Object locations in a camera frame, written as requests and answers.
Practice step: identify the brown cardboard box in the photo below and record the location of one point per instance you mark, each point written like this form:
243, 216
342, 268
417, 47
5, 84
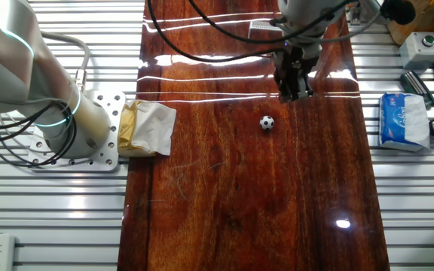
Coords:
428, 19

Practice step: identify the small black-white soccer ball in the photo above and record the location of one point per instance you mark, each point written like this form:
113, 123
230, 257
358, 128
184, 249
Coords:
266, 122

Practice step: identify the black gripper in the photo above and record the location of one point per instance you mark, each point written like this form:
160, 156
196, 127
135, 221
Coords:
296, 62

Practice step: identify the grey box with green button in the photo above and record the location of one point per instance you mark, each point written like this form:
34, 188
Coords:
416, 52

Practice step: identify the glossy brown wooden board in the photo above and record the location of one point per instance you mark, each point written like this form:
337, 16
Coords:
239, 188

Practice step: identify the black and green hand tool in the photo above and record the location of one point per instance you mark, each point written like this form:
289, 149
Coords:
414, 86

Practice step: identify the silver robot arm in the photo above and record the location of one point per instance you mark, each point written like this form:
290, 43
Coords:
10, 56

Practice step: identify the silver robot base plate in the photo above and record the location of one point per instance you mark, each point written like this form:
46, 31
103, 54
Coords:
106, 160

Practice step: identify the gold and white tissue pack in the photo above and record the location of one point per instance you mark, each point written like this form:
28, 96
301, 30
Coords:
149, 128

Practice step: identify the blue and white tissue pack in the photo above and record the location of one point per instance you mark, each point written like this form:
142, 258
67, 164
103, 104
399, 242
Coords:
392, 120

